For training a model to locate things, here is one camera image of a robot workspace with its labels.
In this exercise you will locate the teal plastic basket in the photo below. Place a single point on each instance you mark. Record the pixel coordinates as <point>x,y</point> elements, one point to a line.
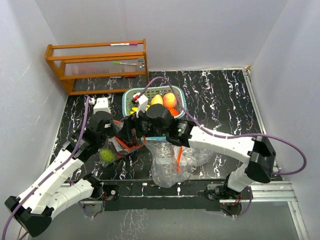
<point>127,97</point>

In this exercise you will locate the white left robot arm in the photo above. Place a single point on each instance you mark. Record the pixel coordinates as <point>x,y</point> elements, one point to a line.
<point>36,207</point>

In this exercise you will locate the yellow pear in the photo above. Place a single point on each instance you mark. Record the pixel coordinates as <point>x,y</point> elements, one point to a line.
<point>157,99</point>

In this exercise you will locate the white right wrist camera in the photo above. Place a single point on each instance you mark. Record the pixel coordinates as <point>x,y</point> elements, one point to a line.
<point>142,101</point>

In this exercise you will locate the clear zip bag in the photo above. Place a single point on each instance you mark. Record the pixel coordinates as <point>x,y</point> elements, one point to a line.
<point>120,147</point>
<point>172,164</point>

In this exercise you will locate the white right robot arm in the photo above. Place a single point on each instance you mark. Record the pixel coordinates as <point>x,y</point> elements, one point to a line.
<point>255,152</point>

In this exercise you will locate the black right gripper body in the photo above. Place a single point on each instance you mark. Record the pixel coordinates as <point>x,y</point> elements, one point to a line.
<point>143,125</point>

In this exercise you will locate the yellow bananas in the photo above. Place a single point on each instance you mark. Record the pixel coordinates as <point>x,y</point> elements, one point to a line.
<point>135,109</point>

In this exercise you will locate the pink white marker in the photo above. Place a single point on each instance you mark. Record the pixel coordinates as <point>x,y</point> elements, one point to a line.
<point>124,44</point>

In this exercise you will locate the black metal base rail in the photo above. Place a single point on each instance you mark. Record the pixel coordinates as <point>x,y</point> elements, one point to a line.
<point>118,195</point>

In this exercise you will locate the wooden rack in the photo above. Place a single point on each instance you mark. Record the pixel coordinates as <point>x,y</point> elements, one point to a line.
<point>84,61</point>

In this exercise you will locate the clear zip top bag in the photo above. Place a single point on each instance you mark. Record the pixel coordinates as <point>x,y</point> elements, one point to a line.
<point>120,147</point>

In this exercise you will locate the orange peach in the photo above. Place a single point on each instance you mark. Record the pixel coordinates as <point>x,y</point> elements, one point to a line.
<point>169,100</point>

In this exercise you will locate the green custard apple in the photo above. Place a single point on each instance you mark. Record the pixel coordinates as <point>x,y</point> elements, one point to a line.
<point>107,155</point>

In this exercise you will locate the green white marker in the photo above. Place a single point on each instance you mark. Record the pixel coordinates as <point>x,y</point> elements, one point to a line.
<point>125,63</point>

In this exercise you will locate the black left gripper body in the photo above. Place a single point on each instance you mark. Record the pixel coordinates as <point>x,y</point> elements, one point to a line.
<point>110,133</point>

